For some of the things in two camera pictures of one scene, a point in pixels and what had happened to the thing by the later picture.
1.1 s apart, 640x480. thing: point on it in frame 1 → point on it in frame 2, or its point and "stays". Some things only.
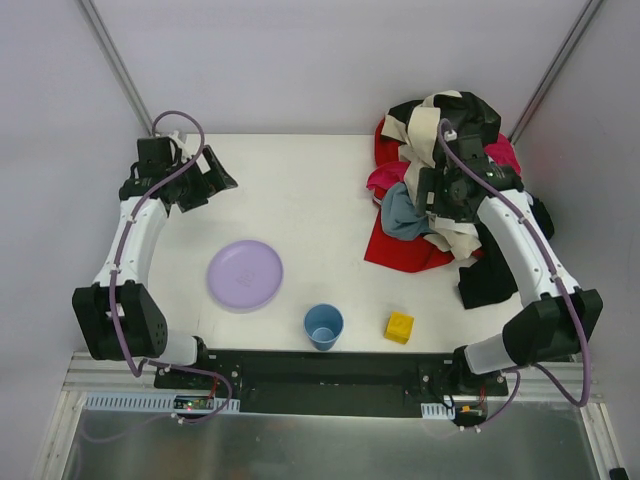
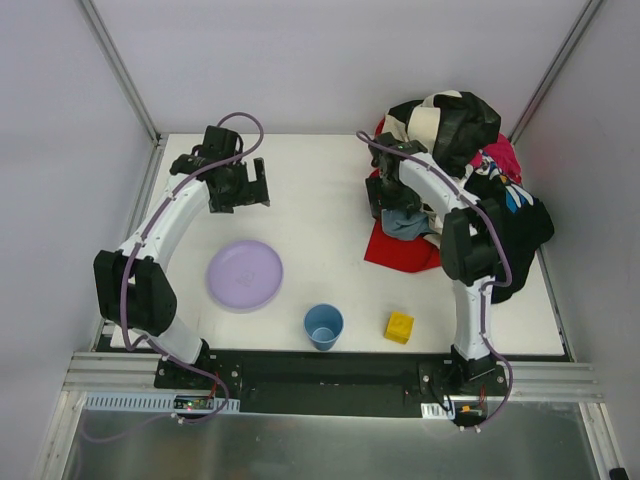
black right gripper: [427, 189] → [382, 201]
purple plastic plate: [245, 276] stays
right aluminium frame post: [584, 19] stays
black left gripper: [201, 176] → [252, 192]
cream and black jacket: [413, 126] stays
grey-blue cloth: [400, 217] stays
